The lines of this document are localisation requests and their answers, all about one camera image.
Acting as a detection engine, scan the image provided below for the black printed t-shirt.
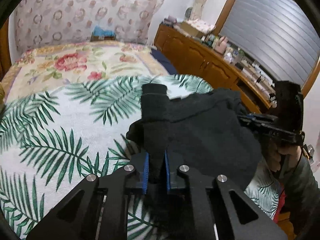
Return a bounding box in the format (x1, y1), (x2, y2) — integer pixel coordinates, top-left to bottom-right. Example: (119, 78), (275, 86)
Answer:
(126, 83), (261, 190)

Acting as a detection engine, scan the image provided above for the right forearm grey sleeve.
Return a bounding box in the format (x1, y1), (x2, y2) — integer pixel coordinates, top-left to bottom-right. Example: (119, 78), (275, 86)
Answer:
(281, 156), (319, 239)

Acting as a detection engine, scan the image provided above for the person's right hand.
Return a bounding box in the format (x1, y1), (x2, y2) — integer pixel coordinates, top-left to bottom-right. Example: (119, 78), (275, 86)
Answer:
(265, 140), (302, 174)

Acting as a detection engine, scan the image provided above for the red white bag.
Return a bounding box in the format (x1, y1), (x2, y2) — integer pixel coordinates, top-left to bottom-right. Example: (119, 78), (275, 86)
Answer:
(273, 190), (286, 223)

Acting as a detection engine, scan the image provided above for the floral leaf bed blanket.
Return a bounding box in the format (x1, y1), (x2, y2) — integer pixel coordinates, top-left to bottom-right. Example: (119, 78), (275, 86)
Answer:
(0, 40), (282, 240)

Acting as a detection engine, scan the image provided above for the grey window roller blind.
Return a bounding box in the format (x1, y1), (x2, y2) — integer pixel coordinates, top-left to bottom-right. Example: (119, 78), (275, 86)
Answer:
(220, 0), (319, 85)

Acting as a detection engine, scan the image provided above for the pink kettle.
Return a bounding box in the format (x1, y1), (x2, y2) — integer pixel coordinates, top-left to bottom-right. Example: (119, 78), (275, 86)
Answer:
(214, 36), (228, 55)

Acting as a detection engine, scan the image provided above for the wooden sideboard cabinet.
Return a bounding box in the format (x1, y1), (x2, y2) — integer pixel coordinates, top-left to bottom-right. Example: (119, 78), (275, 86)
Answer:
(154, 24), (272, 113)

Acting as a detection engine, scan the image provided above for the cardboard box on sideboard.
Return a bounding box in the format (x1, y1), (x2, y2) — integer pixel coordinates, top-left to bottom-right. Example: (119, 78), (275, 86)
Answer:
(174, 19), (215, 38)

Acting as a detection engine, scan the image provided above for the blue item on box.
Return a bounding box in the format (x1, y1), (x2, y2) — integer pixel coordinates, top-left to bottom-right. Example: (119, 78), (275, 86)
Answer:
(90, 26), (116, 42)

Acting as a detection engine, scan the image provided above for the brown louvered wardrobe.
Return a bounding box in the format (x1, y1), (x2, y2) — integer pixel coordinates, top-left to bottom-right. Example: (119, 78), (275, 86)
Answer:
(0, 19), (11, 80)

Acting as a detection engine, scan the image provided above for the circle patterned curtain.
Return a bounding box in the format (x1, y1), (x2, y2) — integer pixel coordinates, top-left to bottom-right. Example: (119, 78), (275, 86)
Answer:
(14, 0), (164, 53)

